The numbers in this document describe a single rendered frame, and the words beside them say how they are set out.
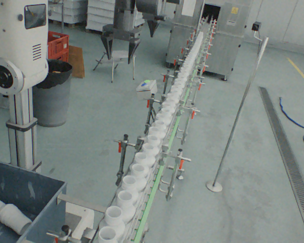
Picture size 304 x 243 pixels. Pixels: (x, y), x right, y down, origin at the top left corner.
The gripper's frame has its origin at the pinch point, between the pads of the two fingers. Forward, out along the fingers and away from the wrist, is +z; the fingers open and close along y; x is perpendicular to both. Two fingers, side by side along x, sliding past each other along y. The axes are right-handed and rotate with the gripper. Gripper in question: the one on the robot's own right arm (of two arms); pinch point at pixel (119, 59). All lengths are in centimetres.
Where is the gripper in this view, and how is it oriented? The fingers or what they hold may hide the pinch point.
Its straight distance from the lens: 88.0
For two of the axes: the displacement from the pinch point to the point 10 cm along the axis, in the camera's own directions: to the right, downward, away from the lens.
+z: -1.5, 8.7, 4.6
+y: 9.7, 2.3, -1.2
